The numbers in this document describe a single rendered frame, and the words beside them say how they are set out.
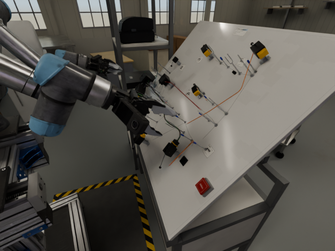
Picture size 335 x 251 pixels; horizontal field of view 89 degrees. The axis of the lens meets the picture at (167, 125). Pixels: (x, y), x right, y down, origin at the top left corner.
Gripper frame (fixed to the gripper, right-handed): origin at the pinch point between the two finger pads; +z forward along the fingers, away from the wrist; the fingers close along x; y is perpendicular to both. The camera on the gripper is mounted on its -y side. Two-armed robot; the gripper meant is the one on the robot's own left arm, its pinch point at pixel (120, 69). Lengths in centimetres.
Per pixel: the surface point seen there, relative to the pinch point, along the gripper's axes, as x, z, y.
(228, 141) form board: 9, 34, 73
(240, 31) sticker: 48, 56, 21
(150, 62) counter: -103, 163, -357
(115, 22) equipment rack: 18.4, -1.7, -40.5
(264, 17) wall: 171, 786, -666
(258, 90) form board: 30, 44, 63
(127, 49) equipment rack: 3.3, 11.1, -37.7
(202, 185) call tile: -7, 23, 83
